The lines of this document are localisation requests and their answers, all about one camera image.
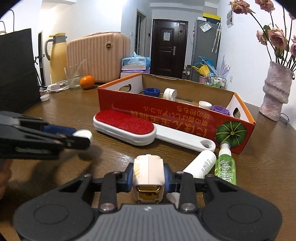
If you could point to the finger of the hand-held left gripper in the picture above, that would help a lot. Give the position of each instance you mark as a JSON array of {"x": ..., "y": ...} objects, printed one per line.
[
  {"x": 69, "y": 142},
  {"x": 57, "y": 129}
]

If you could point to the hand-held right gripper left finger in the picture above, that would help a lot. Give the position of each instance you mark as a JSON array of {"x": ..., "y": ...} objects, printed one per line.
[{"x": 126, "y": 180}]

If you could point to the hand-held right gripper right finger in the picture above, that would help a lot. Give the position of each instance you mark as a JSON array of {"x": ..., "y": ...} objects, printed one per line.
[{"x": 172, "y": 183}]

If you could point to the smooth white bottle cap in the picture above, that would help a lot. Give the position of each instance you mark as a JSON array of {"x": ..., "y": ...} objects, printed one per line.
[{"x": 86, "y": 134}]

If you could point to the red cardboard box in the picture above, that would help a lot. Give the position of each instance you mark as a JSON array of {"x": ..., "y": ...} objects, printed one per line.
[{"x": 175, "y": 120}]

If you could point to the white ribbed bottle cap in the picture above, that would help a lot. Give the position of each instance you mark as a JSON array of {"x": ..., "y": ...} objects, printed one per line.
[{"x": 205, "y": 105}]

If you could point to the purple bottle cap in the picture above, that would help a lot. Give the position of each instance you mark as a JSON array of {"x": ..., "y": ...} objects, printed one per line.
[{"x": 220, "y": 110}]

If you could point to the white tape roll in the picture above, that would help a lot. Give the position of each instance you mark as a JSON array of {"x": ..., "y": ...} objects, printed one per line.
[{"x": 170, "y": 94}]

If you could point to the blue bottle cap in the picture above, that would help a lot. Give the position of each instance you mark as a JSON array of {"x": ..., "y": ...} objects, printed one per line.
[{"x": 151, "y": 92}]

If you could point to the small white lid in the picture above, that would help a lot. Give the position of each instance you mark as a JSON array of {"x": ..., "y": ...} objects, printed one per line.
[{"x": 44, "y": 97}]

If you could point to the white plastic bottle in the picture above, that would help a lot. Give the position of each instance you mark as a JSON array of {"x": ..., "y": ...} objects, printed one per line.
[{"x": 201, "y": 163}]

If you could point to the clear glass cup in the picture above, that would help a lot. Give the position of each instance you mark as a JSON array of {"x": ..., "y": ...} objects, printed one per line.
[{"x": 72, "y": 80}]

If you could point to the orange fruit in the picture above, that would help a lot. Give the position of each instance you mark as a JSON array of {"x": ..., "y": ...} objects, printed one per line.
[{"x": 87, "y": 82}]

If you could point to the green spray bottle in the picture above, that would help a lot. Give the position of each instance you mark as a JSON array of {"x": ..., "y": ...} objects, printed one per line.
[{"x": 225, "y": 165}]

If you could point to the red and white lint brush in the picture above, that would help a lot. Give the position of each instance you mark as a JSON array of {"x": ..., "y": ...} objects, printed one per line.
[{"x": 124, "y": 124}]

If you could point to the black tripod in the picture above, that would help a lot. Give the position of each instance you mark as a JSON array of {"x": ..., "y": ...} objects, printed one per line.
[{"x": 38, "y": 71}]

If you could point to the clear plastic spoon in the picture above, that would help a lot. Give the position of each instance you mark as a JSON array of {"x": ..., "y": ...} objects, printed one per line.
[{"x": 81, "y": 67}]

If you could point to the yellow thermos jug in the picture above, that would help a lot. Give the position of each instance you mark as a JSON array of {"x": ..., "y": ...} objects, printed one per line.
[{"x": 57, "y": 60}]

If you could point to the black paper bag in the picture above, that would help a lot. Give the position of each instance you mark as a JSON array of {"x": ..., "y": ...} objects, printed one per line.
[{"x": 16, "y": 69}]

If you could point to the pink ribbed suitcase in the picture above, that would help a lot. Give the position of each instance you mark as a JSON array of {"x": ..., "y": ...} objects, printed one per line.
[{"x": 99, "y": 55}]

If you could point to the white and purple box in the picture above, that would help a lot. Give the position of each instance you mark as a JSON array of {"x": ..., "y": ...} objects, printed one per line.
[{"x": 129, "y": 74}]

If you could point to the blue tissue pack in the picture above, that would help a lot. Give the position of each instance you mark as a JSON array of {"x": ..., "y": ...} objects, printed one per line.
[{"x": 136, "y": 61}]

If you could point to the small pink pot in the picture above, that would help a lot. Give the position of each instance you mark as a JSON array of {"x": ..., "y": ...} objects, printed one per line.
[{"x": 203, "y": 79}]

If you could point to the yellow plastic watering can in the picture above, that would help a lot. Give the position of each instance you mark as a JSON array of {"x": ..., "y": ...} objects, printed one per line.
[{"x": 203, "y": 69}]

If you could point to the dark brown entrance door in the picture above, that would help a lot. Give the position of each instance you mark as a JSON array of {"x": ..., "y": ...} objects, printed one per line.
[{"x": 168, "y": 53}]

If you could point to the dark interior door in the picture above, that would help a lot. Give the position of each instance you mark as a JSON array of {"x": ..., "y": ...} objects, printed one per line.
[{"x": 141, "y": 27}]

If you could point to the pink textured vase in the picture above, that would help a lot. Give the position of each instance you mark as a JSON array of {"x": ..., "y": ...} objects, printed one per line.
[{"x": 276, "y": 90}]

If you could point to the grey refrigerator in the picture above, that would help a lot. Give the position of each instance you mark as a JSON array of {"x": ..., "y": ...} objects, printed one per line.
[{"x": 203, "y": 46}]

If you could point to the white paper notice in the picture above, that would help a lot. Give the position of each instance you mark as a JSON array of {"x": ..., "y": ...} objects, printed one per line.
[{"x": 167, "y": 36}]

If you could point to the white folded umbrella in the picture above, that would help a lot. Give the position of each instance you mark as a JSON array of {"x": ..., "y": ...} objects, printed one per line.
[{"x": 217, "y": 37}]

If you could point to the clear bag on refrigerator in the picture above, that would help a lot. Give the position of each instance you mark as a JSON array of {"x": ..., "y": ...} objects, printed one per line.
[{"x": 205, "y": 26}]

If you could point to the yellow and black box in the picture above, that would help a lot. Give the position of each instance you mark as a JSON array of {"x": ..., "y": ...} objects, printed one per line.
[{"x": 211, "y": 16}]

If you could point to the dried pink roses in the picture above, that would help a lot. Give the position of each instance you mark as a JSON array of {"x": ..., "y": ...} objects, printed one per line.
[{"x": 276, "y": 38}]

